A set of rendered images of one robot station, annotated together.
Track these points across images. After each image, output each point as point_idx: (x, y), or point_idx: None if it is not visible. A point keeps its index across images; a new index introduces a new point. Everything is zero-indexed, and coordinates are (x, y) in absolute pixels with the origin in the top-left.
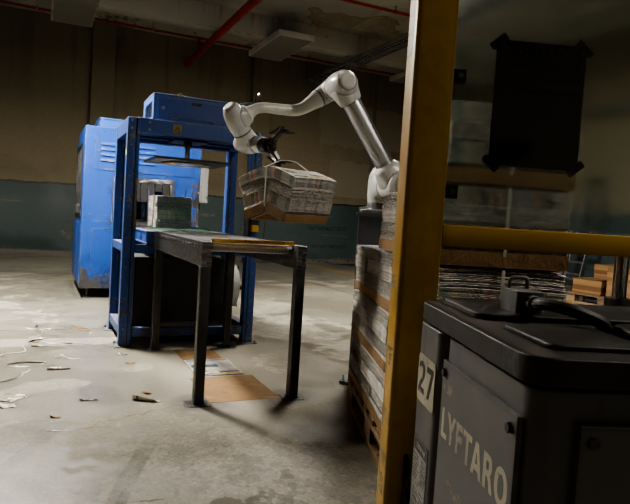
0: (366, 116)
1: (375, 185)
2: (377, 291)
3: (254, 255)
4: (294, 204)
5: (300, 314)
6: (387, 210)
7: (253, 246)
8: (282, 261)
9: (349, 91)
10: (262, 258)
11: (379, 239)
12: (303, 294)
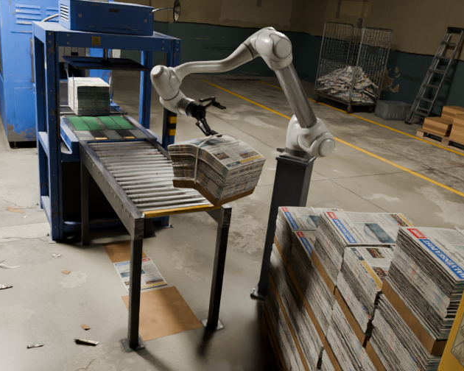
0: (296, 80)
1: (296, 136)
2: (306, 295)
3: None
4: (226, 191)
5: (223, 263)
6: (325, 236)
7: None
8: None
9: (283, 59)
10: None
11: (312, 251)
12: (226, 246)
